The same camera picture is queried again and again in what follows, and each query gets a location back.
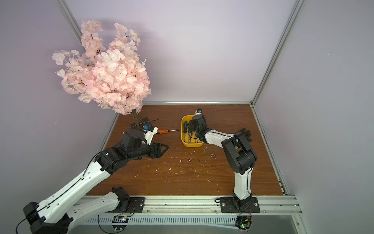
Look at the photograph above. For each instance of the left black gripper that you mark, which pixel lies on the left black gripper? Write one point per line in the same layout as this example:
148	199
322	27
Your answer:
158	154

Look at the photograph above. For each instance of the left controller board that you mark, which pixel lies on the left controller board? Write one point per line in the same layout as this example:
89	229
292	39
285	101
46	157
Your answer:
119	223

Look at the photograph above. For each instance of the controller board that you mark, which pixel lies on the controller board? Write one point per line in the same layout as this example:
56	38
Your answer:
119	223
243	222

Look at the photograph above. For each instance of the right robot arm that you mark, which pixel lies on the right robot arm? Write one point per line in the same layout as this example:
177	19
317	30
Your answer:
239	153

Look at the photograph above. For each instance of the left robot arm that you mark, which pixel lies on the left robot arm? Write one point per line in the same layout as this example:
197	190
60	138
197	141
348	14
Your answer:
59	213

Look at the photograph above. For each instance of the green black screwdriver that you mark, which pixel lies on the green black screwdriver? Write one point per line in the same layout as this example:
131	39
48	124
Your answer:
185	130
190	129

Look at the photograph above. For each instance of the large orange black screwdriver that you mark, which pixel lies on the large orange black screwdriver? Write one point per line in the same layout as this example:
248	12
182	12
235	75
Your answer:
166	131

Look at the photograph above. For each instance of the pink artificial blossom tree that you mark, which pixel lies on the pink artificial blossom tree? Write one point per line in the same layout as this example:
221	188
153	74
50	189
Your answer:
114	77

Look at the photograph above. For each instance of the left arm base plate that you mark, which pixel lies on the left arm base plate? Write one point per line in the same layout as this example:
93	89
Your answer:
131	204

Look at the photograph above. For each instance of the yellow plastic storage box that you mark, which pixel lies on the yellow plastic storage box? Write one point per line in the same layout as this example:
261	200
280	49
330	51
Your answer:
195	142

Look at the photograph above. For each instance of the aluminium front rail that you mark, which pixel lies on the aluminium front rail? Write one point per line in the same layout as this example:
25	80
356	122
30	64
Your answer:
206	205

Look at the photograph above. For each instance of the right controller board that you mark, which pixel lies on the right controller board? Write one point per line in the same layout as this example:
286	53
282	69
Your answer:
243	222

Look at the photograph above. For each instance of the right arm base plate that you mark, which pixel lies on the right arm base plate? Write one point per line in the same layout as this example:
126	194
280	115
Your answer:
234	205

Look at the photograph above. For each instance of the black work glove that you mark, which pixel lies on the black work glove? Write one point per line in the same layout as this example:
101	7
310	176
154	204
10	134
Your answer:
247	134

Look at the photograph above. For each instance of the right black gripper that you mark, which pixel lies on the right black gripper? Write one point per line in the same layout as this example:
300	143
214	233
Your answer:
194	128

